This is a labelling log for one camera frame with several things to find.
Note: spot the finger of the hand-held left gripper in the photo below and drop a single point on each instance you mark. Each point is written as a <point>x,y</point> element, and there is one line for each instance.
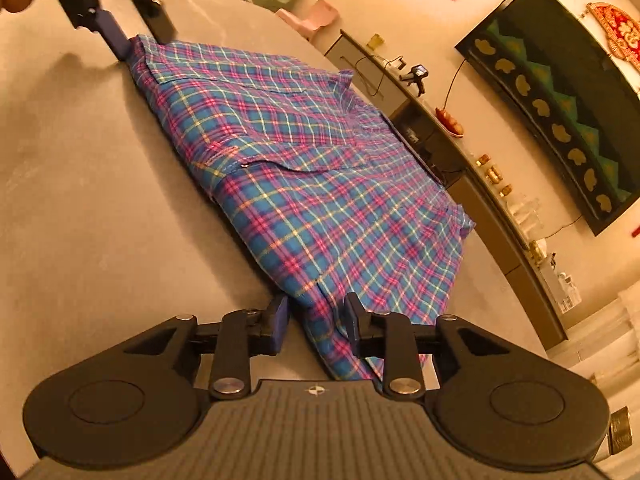
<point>157,17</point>
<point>115,37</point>

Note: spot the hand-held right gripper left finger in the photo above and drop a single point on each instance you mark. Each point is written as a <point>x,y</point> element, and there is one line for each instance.
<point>280,322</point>

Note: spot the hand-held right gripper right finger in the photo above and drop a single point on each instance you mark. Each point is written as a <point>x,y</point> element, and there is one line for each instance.
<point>352,325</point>

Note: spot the blue pink plaid shirt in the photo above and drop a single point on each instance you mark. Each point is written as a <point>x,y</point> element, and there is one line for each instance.
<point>310,200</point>

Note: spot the pink plastic child chair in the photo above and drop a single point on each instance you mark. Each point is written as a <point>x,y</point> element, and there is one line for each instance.
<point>315,17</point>

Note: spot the long grey television cabinet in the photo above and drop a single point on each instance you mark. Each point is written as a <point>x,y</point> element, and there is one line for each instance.
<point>505,255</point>

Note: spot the tissue box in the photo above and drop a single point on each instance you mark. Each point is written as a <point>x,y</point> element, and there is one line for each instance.
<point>536,250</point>

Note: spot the small gold jar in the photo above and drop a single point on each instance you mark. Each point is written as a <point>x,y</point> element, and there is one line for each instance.
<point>505,191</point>
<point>482,160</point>

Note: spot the group of clear glasses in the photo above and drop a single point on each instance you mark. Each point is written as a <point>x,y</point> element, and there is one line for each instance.
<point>525,212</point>

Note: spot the tray of small boxes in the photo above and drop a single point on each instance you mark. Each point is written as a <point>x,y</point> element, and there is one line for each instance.
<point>564,285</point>

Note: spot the plate of fruit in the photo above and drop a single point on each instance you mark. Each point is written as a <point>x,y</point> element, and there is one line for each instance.
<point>450,121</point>

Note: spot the white power strip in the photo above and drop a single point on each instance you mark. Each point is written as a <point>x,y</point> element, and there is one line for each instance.
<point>394,62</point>

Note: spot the black pistol-grip device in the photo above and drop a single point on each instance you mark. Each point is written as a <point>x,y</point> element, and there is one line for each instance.
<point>416,77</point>

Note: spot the glass tea bottle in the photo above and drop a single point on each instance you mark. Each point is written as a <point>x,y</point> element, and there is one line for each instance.
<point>620,430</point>

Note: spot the wall television with patterned screen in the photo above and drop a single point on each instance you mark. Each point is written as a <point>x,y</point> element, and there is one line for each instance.
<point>550,110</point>

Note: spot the red fan wall ornament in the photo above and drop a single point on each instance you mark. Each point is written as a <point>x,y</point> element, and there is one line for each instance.
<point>622,30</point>

